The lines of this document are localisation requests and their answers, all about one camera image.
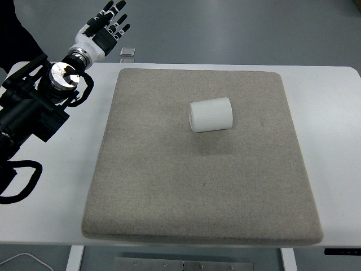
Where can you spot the black table control panel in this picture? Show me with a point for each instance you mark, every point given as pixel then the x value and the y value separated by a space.
pixel 342 251

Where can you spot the white table leg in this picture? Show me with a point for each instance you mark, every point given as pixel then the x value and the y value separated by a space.
pixel 288 261
pixel 74 259

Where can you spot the white ribbed cup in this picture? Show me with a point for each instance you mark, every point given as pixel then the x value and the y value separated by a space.
pixel 211 114

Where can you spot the grey metal plate with screws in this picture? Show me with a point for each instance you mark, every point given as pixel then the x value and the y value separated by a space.
pixel 183 265

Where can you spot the person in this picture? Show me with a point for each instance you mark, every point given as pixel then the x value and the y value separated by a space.
pixel 17 34

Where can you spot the tan box corner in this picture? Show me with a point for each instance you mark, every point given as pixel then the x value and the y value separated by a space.
pixel 358 4

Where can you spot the silver floor socket plate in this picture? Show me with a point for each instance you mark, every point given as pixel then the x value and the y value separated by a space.
pixel 127 60
pixel 127 51

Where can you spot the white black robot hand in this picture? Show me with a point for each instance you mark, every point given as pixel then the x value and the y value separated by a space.
pixel 90 45

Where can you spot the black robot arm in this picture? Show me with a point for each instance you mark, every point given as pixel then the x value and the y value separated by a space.
pixel 25 113

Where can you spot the beige fabric mat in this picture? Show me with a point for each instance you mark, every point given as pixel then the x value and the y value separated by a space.
pixel 197 183

